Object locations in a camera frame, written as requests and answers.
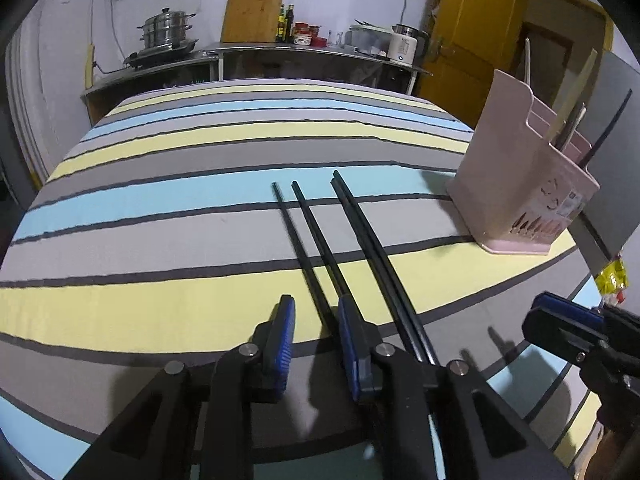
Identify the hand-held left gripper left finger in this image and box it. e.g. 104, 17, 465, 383
60, 294, 297, 480

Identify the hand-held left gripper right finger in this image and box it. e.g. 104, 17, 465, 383
337, 296, 573, 480

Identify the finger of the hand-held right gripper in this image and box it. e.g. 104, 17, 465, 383
531, 292, 607, 330
521, 309, 601, 366

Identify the black chopstick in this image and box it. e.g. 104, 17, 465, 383
580, 89, 633, 167
272, 182, 335, 313
330, 177, 427, 365
291, 180, 353, 306
332, 170, 441, 368

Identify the pink plastic utensil basket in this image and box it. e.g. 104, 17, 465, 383
446, 69, 601, 257

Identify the metal chopstick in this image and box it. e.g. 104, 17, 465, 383
559, 103, 586, 153

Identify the person's right forearm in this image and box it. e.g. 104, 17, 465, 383
587, 410, 640, 480

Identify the yellow snack packet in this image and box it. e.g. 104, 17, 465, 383
597, 255, 628, 306

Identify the striped tablecloth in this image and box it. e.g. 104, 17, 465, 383
0, 77, 603, 480

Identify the steel kitchen counter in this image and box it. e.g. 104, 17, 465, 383
80, 42, 433, 126

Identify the yellow wooden door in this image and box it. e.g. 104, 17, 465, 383
417, 0, 528, 131

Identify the white electric kettle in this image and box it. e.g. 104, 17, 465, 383
388, 24, 421, 66

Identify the grey dish container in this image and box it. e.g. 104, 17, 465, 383
345, 22, 393, 56

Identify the induction stove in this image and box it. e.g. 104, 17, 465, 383
123, 40, 201, 68

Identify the wooden cutting board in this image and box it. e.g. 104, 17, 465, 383
221, 0, 286, 45

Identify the steel steamer pot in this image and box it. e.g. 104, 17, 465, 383
138, 7, 197, 53

